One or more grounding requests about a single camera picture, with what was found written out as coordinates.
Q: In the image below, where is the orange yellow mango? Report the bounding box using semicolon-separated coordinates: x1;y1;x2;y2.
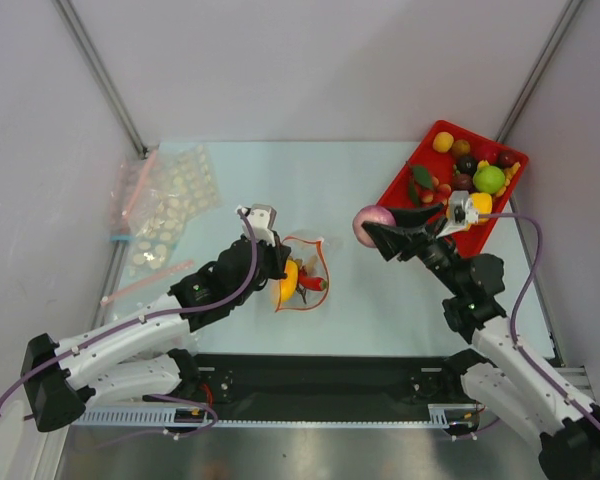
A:
274;260;299;303

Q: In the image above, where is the purple onion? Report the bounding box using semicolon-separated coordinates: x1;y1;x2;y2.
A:
352;205;396;248

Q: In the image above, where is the clear zip bag orange zipper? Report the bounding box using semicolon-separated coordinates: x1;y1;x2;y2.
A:
269;230;342;313

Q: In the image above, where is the red chili pepper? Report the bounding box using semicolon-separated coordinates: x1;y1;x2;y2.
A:
298;271;328;292

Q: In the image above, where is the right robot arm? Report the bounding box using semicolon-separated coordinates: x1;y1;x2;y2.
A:
353;195;600;479

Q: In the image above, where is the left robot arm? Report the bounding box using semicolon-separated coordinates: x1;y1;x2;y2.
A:
21;236;291;432

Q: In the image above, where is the bag of white slices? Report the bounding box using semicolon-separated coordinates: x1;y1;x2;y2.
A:
121;144;221;279

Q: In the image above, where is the pink zipper empty bag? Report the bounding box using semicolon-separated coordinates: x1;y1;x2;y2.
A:
100;160;194;321

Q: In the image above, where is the red lychee cluster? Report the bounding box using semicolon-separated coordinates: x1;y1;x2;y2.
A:
406;163;452;207

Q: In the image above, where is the yellow bell pepper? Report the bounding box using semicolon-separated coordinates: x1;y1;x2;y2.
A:
470;192;493;224

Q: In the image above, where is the red plastic tray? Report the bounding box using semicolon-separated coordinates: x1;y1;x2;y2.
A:
371;119;530;261

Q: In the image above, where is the dark purple mangosteen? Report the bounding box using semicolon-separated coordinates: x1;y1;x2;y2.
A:
455;154;478;176

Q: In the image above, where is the green apple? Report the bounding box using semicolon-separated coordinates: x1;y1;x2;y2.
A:
473;165;506;195

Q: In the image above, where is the red apple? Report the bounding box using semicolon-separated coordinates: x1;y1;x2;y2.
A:
474;143;500;165

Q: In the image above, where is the dark plum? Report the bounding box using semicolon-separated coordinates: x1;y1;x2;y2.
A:
497;150;518;169

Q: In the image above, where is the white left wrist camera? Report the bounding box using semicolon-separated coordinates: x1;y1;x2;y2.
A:
236;204;277;246

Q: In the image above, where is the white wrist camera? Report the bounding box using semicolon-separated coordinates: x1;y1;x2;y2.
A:
236;204;277;246
436;191;480;238

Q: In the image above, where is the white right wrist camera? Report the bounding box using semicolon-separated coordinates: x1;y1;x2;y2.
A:
436;191;480;238

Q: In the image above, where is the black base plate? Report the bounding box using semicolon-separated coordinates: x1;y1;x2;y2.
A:
169;354;474;413

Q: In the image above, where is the white cable duct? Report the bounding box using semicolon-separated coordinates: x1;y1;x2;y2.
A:
73;404;479;430

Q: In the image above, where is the right aluminium frame post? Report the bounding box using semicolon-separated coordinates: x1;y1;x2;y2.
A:
494;0;585;144

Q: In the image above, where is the aluminium frame post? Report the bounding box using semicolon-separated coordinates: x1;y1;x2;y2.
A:
51;0;149;158
494;0;585;144

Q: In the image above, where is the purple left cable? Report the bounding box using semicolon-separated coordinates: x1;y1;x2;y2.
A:
0;208;259;444

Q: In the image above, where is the left aluminium frame post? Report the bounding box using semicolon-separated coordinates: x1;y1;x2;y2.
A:
51;0;149;158

